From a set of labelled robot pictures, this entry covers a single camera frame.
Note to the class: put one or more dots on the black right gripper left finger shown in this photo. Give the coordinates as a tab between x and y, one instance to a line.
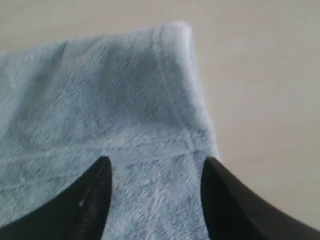
78	213

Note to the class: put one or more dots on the light blue fluffy towel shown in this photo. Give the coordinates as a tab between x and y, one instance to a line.
135	98

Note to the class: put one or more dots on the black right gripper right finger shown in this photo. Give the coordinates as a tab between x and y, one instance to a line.
234	212

